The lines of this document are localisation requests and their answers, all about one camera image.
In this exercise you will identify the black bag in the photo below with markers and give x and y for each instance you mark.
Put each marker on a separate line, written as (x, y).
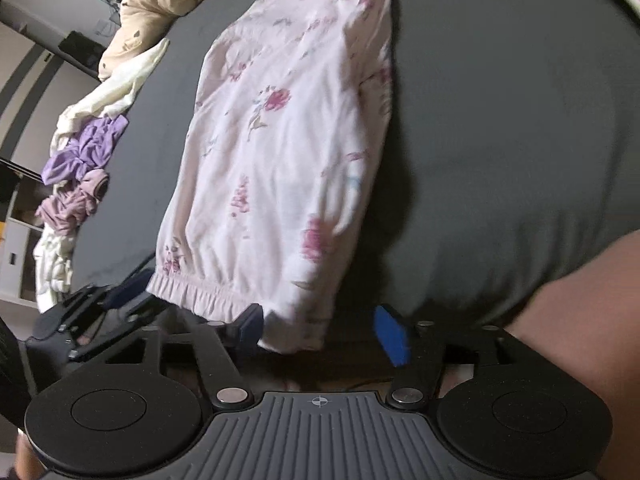
(82, 52)

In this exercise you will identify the white crumpled garment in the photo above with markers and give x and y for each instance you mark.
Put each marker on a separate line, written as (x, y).
(52, 265)

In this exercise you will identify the mauve pink ribbed garment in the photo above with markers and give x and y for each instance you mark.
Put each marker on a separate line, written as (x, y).
(70, 205)

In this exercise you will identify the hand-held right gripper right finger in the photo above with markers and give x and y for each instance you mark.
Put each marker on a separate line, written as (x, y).
(395, 335)

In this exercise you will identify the white low cabinet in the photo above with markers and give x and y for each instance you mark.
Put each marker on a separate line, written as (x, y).
(20, 260)

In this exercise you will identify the beige heart-print duvet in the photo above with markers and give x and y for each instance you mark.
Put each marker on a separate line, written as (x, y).
(160, 5)

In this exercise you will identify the purple garment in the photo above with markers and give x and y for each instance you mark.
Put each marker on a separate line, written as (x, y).
(85, 150)

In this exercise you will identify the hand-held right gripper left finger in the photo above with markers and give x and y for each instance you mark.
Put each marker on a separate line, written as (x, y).
(249, 332)

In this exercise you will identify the cream grey striped wardrobe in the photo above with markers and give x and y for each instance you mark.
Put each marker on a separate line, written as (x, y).
(20, 60)

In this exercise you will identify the pink floral pajama pants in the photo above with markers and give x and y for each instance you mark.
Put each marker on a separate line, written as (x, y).
(280, 135)

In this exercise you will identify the person's bare leg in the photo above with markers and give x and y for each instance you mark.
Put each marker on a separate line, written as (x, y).
(590, 320)

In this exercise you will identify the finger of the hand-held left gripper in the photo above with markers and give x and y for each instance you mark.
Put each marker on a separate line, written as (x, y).
(137, 317)
(117, 292)

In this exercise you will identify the cream blanket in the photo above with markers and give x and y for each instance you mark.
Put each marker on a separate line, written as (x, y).
(125, 85)

